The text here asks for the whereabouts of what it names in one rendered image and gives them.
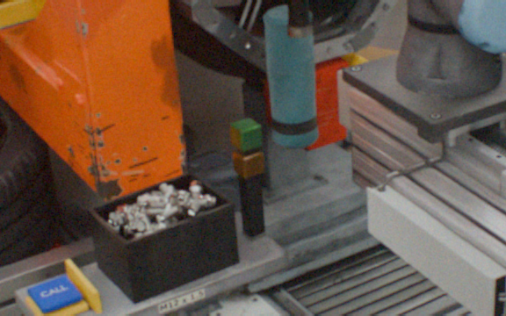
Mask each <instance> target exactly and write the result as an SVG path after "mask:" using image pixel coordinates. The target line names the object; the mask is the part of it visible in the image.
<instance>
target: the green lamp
mask: <svg viewBox="0 0 506 316"><path fill-rule="evenodd" d="M230 136H231V144H232V145H233V146H234V147H236V148H237V149H240V150H241V151H242V152H246V151H249V150H251V149H255V148H258V147H261V146H262V145H263V141H262V129H261V125H260V124H258V123H257V122H256V121H255V120H252V119H251V118H245V119H242V120H239V121H236V122H233V123H231V124H230Z"/></svg>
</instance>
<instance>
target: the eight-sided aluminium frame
mask: <svg viewBox="0 0 506 316"><path fill-rule="evenodd" d="M397 2H398V0H359V1H358V3H357V4H356V6H355V7H353V8H352V10H351V12H350V13H349V15H348V16H347V18H346V19H345V20H344V21H343V22H342V24H340V25H334V26H331V27H327V28H324V29H321V30H318V31H314V32H313V36H314V61H315V63H317V62H320V61H326V60H329V59H333V58H336V57H338V56H341V55H346V54H350V53H353V52H354V53H357V52H358V51H359V50H362V49H365V48H368V46H369V44H370V43H371V41H372V40H373V39H375V38H376V33H377V32H378V30H379V29H380V28H381V26H382V25H383V23H384V22H385V21H386V19H387V17H388V16H389V14H390V12H391V10H392V9H393V8H394V6H395V5H396V3H397ZM177 3H178V11H179V12H180V13H181V14H183V15H184V16H185V17H186V18H187V19H188V20H190V21H191V22H192V23H194V24H195V25H198V26H200V27H202V28H203V29H204V30H206V31H207V32H209V33H210V34H212V36H213V37H215V38H216V39H217V40H219V41H221V42H222V43H223V44H225V45H226V46H228V47H230V48H231V49H232V50H234V51H235V52H237V53H238V54H240V55H241V56H243V57H244V59H245V60H246V61H247V62H248V63H250V64H252V65H253V66H256V67H258V68H260V69H262V70H263V71H264V72H266V73H267V67H266V54H265V45H264V44H262V43H261V42H260V41H258V40H257V39H255V37H253V36H251V35H250V34H249V33H247V32H246V31H244V30H243V29H242V28H241V27H240V26H238V25H236V24H234V23H233V22H232V21H230V20H229V19H228V18H226V17H224V16H223V15H222V14H220V12H219V11H217V10H215V9H214V8H213V7H212V6H211V2H210V0H177Z"/></svg>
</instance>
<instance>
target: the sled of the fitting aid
mask: <svg viewBox="0 0 506 316"><path fill-rule="evenodd" d="M333 144H335V145H337V146H339V147H340V148H342V149H343V150H345V151H346V152H348V153H350V154H351V141H350V140H348V139H343V140H339V141H338V142H337V141H335V143H333ZM274 242H275V243H277V244H278V245H279V246H280V247H282V248H283V249H284V250H285V251H286V252H287V253H289V268H286V269H282V270H280V271H278V272H275V273H273V274H270V275H267V276H263V277H261V279H258V280H256V281H253V282H251V283H248V284H245V285H242V286H240V287H237V289H238V290H239V291H240V292H241V293H243V294H244V295H245V296H247V295H249V294H252V293H255V292H258V291H261V290H263V289H266V288H268V287H271V286H273V285H276V284H280V283H282V282H284V281H286V280H290V278H292V277H296V276H298V275H301V274H303V273H306V272H308V271H311V270H313V269H317V268H320V267H321V266H324V265H327V264H330V263H331V262H333V261H335V260H338V259H340V258H343V257H345V256H348V255H352V254H355V253H357V252H359V251H361V250H365V249H367V248H369V247H370V246H373V245H375V244H378V243H380V242H381V241H379V240H378V239H376V238H375V237H374V236H373V235H371V234H370V233H369V231H368V205H365V206H362V207H359V208H357V210H354V211H351V212H347V213H345V214H343V215H340V216H336V217H334V218H332V219H328V220H325V221H323V222H320V223H317V225H315V226H311V227H309V228H306V229H302V230H300V231H298V232H295V233H291V234H288V235H286V236H283V237H280V238H278V239H276V240H275V241H274Z"/></svg>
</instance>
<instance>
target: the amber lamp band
mask: <svg viewBox="0 0 506 316"><path fill-rule="evenodd" d="M232 156H233V167H234V171H235V172H236V173H237V175H239V176H241V177H242V178H244V179H249V178H251V177H255V176H259V175H262V173H264V154H263V152H261V151H260V150H259V152H258V153H256V154H251V155H248V156H242V155H241V154H239V153H237V152H236V151H235V150H234V151H233V152H232Z"/></svg>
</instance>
